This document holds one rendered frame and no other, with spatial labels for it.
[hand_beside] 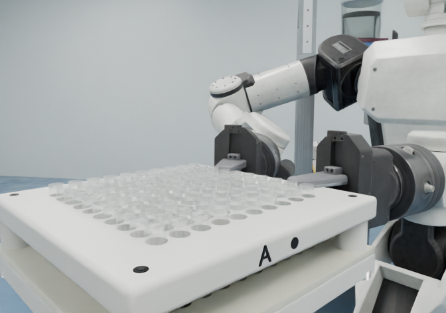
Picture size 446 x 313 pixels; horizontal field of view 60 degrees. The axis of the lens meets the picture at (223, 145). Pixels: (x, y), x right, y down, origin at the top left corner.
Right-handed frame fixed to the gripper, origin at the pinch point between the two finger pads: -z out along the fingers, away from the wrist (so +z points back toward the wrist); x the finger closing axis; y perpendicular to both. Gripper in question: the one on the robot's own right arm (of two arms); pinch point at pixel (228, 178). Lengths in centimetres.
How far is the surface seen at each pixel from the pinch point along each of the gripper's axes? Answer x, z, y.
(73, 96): -18, 430, 331
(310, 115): -6, 95, -6
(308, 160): 10, 95, -6
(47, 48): -84, 427, 369
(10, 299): 103, 127, 156
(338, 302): 73, 117, -20
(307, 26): -36, 93, -4
